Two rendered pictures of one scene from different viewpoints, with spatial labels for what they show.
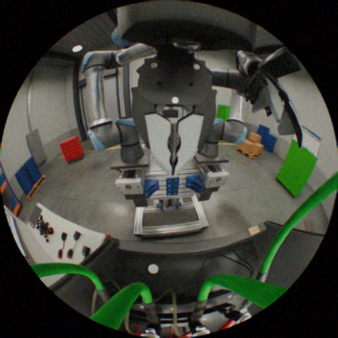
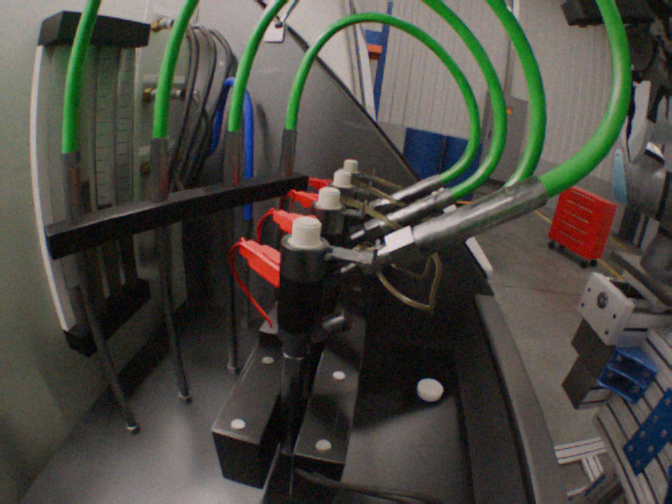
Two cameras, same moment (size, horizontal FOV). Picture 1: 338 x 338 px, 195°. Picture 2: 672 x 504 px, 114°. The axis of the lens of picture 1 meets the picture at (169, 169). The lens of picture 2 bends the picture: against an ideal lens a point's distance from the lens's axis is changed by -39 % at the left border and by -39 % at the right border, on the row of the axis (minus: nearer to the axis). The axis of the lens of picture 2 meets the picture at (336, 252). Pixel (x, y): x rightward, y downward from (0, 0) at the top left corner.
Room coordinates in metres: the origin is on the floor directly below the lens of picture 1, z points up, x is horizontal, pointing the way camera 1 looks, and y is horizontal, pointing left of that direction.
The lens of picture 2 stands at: (-0.14, -0.32, 1.20)
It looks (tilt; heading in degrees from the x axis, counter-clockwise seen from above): 24 degrees down; 96
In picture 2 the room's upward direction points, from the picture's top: 8 degrees clockwise
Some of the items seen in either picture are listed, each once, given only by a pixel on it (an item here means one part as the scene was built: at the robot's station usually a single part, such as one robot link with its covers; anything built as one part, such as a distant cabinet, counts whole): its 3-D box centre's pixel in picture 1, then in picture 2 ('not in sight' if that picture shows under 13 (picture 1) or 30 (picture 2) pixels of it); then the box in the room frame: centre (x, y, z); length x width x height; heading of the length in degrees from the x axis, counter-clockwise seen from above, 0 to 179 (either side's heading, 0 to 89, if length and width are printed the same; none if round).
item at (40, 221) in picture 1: (41, 225); not in sight; (-0.04, 0.61, 1.01); 0.23 x 0.11 x 0.06; 91
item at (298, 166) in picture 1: (297, 167); not in sight; (0.98, -3.63, 0.65); 0.95 x 0.86 x 1.30; 14
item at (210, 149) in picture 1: (208, 145); not in sight; (0.58, -0.26, 1.09); 0.15 x 0.15 x 0.10
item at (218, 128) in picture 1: (212, 128); not in sight; (0.58, -0.27, 1.20); 0.13 x 0.12 x 0.14; 62
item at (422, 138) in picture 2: (29, 176); (439, 168); (0.65, 4.95, 0.51); 1.20 x 0.85 x 1.02; 4
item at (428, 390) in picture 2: (153, 268); (429, 390); (-0.01, 0.06, 0.84); 0.04 x 0.04 x 0.01
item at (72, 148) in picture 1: (72, 149); (581, 226); (2.46, 3.56, 0.43); 0.70 x 0.46 x 0.86; 121
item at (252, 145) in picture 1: (252, 143); not in sight; (3.05, -3.36, 0.39); 1.20 x 0.85 x 0.79; 108
